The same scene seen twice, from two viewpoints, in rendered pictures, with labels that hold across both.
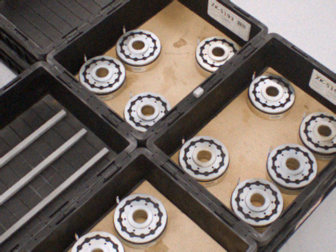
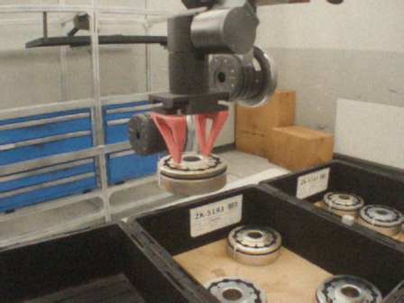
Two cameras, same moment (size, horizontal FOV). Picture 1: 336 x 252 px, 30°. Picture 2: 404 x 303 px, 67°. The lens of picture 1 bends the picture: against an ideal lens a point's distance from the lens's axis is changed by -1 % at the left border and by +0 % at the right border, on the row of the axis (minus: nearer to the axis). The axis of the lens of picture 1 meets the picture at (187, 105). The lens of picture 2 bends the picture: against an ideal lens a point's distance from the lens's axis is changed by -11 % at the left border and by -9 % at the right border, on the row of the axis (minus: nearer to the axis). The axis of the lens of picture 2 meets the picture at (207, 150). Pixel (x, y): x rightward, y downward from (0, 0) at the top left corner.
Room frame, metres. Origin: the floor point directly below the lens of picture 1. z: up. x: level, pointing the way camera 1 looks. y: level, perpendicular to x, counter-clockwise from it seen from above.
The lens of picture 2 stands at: (0.83, 0.51, 1.19)
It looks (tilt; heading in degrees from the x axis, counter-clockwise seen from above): 16 degrees down; 284
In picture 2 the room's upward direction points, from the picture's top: straight up
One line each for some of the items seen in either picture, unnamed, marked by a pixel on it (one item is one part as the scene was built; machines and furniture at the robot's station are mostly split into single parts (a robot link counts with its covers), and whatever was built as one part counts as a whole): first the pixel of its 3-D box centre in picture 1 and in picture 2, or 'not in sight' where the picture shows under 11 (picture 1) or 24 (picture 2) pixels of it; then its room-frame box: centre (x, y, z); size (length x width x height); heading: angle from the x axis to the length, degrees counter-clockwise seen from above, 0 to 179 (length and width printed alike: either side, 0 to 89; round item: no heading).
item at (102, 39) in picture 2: not in sight; (113, 41); (2.12, -1.76, 1.32); 1.20 x 0.45 x 0.06; 56
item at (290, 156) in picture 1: (292, 164); (381, 213); (0.60, -0.22, 0.86); 0.05 x 0.05 x 0.01
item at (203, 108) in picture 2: not in sight; (197, 127); (0.96, 0.04, 1.09); 0.07 x 0.07 x 0.09; 50
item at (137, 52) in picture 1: (138, 45); (232, 295); (0.89, 0.12, 0.86); 0.05 x 0.05 x 0.01
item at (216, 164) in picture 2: not in sight; (192, 163); (0.97, 0.05, 1.04); 0.10 x 0.10 x 0.01
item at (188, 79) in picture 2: not in sight; (188, 78); (0.97, 0.05, 1.16); 0.10 x 0.07 x 0.07; 50
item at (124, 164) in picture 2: not in sight; (149, 138); (1.85, -1.75, 0.60); 0.72 x 0.03 x 0.56; 56
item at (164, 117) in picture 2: not in sight; (184, 130); (0.98, 0.06, 1.09); 0.07 x 0.07 x 0.09; 50
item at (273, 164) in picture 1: (292, 165); (381, 215); (0.60, -0.22, 0.86); 0.10 x 0.10 x 0.01
